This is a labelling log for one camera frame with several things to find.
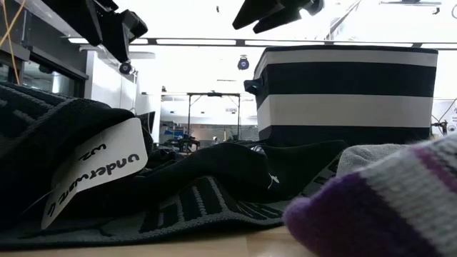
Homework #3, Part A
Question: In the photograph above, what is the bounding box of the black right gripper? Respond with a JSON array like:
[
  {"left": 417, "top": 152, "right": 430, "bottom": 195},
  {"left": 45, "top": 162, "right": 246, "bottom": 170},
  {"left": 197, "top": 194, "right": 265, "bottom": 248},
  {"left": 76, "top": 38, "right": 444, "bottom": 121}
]
[{"left": 231, "top": 0, "right": 324, "bottom": 35}]

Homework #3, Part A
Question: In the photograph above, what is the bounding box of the white handwritten underwear tag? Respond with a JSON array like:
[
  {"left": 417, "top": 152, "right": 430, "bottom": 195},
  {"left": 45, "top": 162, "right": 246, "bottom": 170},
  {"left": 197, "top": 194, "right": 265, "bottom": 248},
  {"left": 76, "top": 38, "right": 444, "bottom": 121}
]
[{"left": 41, "top": 117, "right": 149, "bottom": 231}]

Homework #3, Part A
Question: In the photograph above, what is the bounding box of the black patterned underwear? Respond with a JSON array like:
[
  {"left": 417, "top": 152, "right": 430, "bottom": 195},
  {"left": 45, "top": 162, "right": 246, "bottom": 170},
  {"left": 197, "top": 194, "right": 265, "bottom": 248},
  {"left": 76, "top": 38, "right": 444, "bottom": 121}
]
[{"left": 0, "top": 81, "right": 349, "bottom": 251}]

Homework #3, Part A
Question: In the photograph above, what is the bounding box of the grey sock purple toe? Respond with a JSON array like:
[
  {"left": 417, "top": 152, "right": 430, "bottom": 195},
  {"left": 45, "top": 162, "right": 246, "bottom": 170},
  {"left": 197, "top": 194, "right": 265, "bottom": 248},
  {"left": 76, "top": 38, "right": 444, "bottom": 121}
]
[{"left": 283, "top": 133, "right": 457, "bottom": 257}]

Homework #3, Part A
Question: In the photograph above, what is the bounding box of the navy white striped fabric bin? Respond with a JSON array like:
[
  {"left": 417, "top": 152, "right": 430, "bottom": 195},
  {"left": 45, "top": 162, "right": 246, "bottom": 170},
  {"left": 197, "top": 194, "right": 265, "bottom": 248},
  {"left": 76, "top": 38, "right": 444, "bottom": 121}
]
[{"left": 243, "top": 45, "right": 439, "bottom": 147}]

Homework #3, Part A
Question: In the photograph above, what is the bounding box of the black background monitor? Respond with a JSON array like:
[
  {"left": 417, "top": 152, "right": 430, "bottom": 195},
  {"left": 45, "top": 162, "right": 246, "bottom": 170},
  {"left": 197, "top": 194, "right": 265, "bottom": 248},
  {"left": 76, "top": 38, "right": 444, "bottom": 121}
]
[{"left": 137, "top": 111, "right": 156, "bottom": 135}]

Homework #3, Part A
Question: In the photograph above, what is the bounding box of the background equipment stand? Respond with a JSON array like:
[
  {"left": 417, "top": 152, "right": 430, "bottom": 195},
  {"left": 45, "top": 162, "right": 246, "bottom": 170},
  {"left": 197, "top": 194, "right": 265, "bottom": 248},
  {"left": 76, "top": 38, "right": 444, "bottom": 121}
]
[{"left": 430, "top": 119, "right": 450, "bottom": 137}]

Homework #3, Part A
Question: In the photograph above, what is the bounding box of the black overhead frame bar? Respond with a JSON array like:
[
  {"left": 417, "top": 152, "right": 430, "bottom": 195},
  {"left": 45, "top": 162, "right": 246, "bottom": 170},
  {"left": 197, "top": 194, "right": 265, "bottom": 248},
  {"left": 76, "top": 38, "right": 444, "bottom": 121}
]
[{"left": 67, "top": 37, "right": 457, "bottom": 49}]

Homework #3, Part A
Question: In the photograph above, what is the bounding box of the yellow hanging cable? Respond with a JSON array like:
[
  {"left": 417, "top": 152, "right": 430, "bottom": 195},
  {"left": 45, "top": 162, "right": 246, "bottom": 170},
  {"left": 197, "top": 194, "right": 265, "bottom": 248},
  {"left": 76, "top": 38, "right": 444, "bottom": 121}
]
[{"left": 0, "top": 0, "right": 26, "bottom": 85}]

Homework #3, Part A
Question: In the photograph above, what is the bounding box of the black tall frame stand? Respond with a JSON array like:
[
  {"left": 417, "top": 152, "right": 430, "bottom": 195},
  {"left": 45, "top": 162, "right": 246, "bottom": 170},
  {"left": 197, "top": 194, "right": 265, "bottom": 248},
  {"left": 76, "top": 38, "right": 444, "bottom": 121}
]
[{"left": 187, "top": 91, "right": 241, "bottom": 143}]

